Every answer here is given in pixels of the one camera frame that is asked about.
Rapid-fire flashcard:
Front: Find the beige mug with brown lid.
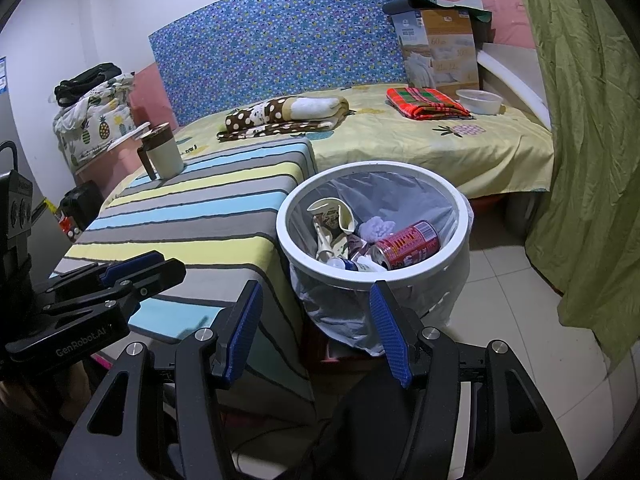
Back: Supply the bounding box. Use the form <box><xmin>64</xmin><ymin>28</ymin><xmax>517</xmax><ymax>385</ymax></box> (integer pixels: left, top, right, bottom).
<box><xmin>137</xmin><ymin>122</ymin><xmax>186</xmax><ymax>181</ymax></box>

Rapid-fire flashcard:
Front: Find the green curtain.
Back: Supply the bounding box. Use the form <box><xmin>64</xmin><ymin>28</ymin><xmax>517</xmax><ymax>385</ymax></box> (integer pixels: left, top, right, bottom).
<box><xmin>505</xmin><ymin>0</ymin><xmax>640</xmax><ymax>371</ymax></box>

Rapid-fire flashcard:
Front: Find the blue floral headboard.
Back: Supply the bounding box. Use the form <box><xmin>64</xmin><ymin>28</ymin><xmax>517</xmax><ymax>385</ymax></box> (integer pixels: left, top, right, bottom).
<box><xmin>148</xmin><ymin>0</ymin><xmax>436</xmax><ymax>128</ymax></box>

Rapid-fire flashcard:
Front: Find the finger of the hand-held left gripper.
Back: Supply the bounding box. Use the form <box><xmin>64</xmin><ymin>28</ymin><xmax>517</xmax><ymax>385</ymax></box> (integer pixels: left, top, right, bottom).
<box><xmin>47</xmin><ymin>251</ymin><xmax>166</xmax><ymax>293</ymax></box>
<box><xmin>42</xmin><ymin>258</ymin><xmax>187</xmax><ymax>321</ymax></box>

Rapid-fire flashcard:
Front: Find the yellow bed sheet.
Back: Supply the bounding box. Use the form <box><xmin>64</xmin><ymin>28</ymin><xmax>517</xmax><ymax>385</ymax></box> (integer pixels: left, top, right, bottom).
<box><xmin>170</xmin><ymin>82</ymin><xmax>555</xmax><ymax>198</ymax></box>

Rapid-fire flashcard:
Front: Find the white bowl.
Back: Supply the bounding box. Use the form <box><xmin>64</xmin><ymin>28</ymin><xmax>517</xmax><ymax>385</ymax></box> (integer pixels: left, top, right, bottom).
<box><xmin>456</xmin><ymin>88</ymin><xmax>502</xmax><ymax>116</ymax></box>

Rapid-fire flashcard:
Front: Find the pink storage box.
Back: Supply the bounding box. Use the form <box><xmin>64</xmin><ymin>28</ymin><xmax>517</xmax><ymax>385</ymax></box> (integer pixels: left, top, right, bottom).
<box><xmin>72</xmin><ymin>132</ymin><xmax>151</xmax><ymax>186</ymax></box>

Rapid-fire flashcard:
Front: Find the white tissue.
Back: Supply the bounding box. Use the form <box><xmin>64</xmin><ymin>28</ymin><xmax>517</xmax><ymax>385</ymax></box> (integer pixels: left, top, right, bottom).
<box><xmin>357</xmin><ymin>216</ymin><xmax>396</xmax><ymax>242</ymax></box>

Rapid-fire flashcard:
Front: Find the pineapple print quilt bundle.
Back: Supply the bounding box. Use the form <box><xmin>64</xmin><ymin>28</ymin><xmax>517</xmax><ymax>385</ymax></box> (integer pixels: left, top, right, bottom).
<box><xmin>54</xmin><ymin>72</ymin><xmax>138</xmax><ymax>168</ymax></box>

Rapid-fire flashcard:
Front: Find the red stool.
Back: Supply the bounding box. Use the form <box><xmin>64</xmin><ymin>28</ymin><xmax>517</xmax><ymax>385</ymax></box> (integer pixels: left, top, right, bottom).
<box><xmin>305</xmin><ymin>320</ymin><xmax>386</xmax><ymax>376</ymax></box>

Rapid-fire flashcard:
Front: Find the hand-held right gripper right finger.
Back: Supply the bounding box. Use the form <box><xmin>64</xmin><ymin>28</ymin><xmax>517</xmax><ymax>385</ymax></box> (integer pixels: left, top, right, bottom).
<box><xmin>369</xmin><ymin>280</ymin><xmax>576</xmax><ymax>480</ymax></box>

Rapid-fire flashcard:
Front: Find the white bottle with blue label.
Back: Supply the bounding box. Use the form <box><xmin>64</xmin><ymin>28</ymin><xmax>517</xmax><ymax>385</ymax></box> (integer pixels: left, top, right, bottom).
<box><xmin>327</xmin><ymin>255</ymin><xmax>388</xmax><ymax>273</ymax></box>

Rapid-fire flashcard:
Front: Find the brown polka dot blanket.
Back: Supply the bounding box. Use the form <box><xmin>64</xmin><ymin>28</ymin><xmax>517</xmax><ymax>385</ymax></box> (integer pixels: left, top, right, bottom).
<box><xmin>216</xmin><ymin>95</ymin><xmax>351</xmax><ymax>141</ymax></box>

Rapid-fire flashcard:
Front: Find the cardboard bedding box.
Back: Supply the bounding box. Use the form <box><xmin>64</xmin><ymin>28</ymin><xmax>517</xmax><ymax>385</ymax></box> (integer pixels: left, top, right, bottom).
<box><xmin>384</xmin><ymin>0</ymin><xmax>481</xmax><ymax>91</ymax></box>

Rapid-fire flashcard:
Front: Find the striped table cloth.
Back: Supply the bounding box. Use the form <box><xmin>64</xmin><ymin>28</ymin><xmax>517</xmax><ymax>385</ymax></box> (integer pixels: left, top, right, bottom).
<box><xmin>65</xmin><ymin>137</ymin><xmax>318</xmax><ymax>401</ymax></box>

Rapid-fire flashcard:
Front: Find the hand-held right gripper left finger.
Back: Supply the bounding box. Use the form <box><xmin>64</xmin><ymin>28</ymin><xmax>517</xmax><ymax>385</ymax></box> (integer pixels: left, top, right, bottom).
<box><xmin>60</xmin><ymin>280</ymin><xmax>264</xmax><ymax>480</ymax></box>

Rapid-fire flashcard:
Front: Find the red white packet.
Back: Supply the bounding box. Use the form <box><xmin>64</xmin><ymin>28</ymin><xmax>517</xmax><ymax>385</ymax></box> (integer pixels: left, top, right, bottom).
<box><xmin>57</xmin><ymin>210</ymin><xmax>83</xmax><ymax>238</ymax></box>

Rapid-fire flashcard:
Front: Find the black bag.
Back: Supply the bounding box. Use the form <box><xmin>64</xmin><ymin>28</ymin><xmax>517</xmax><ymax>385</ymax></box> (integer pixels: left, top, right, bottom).
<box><xmin>54</xmin><ymin>62</ymin><xmax>123</xmax><ymax>107</ymax></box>

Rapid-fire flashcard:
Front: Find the cream paper bag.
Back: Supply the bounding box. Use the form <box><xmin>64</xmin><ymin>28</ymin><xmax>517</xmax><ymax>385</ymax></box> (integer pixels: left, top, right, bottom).
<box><xmin>306</xmin><ymin>197</ymin><xmax>358</xmax><ymax>263</ymax></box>

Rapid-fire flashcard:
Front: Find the white bed frame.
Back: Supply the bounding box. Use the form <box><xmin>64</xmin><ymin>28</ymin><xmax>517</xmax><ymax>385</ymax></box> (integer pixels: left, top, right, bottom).
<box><xmin>477</xmin><ymin>42</ymin><xmax>553</xmax><ymax>128</ymax></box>

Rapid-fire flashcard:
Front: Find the red plaid cloth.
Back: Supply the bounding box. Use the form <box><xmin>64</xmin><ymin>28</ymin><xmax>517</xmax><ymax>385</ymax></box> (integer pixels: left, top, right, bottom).
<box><xmin>386</xmin><ymin>86</ymin><xmax>473</xmax><ymax>121</ymax></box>

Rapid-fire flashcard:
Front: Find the black backpack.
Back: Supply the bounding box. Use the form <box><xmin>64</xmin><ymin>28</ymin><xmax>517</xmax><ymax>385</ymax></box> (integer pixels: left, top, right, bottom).
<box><xmin>59</xmin><ymin>182</ymin><xmax>103</xmax><ymax>226</ymax></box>

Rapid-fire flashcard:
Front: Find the red drink can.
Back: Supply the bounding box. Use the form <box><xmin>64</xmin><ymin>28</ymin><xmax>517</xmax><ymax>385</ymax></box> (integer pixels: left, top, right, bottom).
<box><xmin>374</xmin><ymin>220</ymin><xmax>441</xmax><ymax>271</ymax></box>

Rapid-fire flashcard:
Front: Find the white trash bin with bag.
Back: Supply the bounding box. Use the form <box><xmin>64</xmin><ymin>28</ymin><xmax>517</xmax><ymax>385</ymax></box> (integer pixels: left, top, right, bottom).
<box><xmin>276</xmin><ymin>161</ymin><xmax>475</xmax><ymax>358</ymax></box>

